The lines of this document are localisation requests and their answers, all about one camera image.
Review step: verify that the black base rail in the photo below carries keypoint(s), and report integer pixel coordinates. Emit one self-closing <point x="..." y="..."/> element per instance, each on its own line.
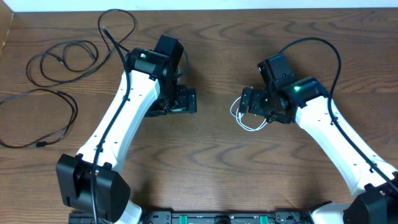
<point x="167" y="217"/>

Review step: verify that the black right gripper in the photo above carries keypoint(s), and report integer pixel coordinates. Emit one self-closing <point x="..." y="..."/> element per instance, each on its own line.
<point x="254" y="107"/>

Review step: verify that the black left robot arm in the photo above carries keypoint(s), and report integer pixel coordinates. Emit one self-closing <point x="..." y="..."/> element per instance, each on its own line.
<point x="90" y="181"/>

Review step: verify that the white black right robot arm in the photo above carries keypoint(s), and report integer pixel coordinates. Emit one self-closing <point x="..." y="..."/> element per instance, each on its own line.
<point x="371" y="180"/>

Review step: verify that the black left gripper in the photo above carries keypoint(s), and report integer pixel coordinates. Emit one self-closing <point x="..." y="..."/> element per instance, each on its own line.
<point x="185" y="101"/>

